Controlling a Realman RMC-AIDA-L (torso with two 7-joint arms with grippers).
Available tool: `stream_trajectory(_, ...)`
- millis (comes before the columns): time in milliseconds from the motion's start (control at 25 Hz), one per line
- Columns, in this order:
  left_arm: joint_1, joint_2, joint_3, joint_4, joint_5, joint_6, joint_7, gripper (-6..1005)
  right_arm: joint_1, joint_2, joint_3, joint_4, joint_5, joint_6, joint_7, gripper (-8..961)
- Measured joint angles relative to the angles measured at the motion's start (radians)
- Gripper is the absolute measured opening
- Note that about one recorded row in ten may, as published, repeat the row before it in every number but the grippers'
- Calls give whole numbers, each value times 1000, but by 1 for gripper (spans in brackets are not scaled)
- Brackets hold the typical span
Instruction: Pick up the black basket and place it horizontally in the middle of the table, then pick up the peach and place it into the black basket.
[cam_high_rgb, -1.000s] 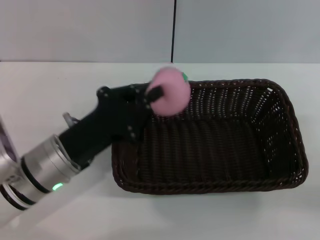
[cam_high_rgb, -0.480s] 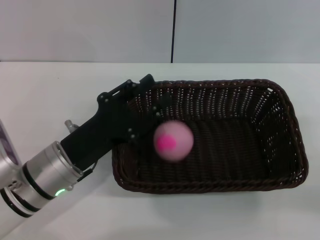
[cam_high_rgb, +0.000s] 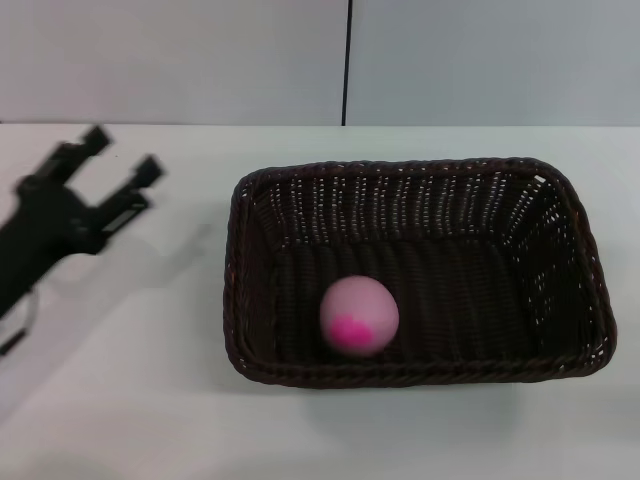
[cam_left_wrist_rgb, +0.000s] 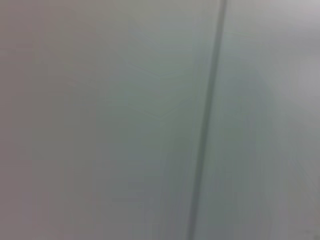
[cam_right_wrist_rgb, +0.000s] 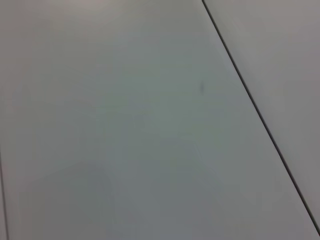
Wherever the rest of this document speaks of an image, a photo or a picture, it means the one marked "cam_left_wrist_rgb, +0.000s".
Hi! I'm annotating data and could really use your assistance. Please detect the thin black vertical wall strip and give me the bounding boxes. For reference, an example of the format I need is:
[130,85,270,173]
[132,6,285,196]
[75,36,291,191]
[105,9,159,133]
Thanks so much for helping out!
[186,0,229,240]

